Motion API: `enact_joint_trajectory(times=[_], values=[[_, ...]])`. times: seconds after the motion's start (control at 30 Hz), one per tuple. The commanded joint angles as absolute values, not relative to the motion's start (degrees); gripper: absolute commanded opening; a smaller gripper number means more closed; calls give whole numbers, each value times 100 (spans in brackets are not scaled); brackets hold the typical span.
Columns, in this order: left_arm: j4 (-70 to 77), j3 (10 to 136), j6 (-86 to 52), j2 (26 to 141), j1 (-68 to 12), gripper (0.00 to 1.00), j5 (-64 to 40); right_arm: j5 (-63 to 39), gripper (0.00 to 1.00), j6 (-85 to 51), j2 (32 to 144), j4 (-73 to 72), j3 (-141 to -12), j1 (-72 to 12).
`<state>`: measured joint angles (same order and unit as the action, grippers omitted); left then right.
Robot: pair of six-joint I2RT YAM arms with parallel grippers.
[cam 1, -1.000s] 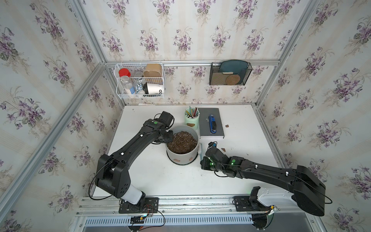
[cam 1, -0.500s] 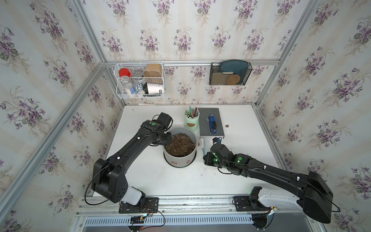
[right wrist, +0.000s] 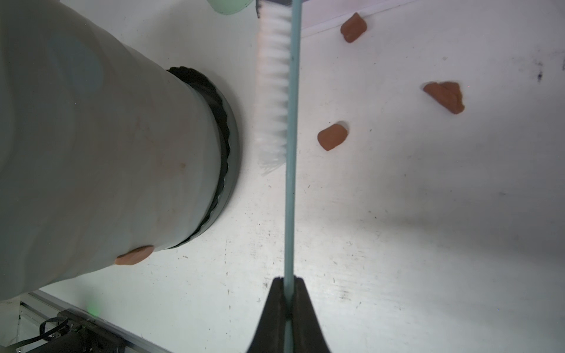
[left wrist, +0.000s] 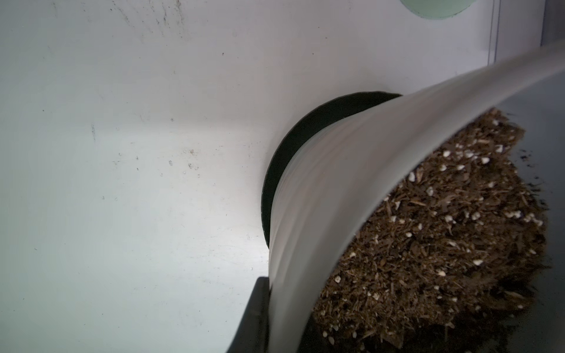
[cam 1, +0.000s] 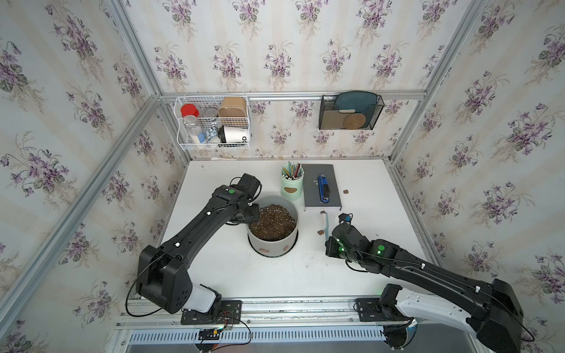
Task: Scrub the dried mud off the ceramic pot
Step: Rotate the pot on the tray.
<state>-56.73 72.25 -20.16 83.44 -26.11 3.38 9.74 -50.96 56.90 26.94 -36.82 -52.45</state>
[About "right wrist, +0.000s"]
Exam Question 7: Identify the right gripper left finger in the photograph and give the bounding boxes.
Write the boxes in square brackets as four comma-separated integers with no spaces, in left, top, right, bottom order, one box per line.
[247,277,287,353]

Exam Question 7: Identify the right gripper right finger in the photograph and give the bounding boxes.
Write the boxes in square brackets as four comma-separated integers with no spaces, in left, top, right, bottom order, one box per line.
[291,277,330,353]

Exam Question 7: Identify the grey ceramic pot with soil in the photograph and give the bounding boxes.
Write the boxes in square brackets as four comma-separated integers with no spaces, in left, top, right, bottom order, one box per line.
[1,1,222,300]

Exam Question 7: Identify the teal scrub brush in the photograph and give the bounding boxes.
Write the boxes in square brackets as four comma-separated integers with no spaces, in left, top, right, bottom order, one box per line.
[255,1,302,352]

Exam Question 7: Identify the mud patch on pot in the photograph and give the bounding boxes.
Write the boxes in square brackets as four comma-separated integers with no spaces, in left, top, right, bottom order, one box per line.
[114,246,154,266]

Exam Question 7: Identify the brown mud lump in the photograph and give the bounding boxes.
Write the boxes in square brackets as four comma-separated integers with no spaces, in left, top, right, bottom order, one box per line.
[423,82,465,115]
[317,124,349,151]
[340,13,368,44]

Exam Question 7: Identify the black pot saucer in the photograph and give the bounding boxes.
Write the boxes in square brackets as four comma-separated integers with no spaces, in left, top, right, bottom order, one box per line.
[168,66,241,247]

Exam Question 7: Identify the grey hardcover book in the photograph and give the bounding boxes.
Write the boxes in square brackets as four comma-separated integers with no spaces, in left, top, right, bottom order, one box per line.
[302,0,413,38]

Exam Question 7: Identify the green pencil cup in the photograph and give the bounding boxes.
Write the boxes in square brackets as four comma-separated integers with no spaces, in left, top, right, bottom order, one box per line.
[207,0,255,16]

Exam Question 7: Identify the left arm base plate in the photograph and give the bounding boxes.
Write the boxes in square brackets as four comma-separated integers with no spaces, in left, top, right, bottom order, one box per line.
[8,309,129,353]

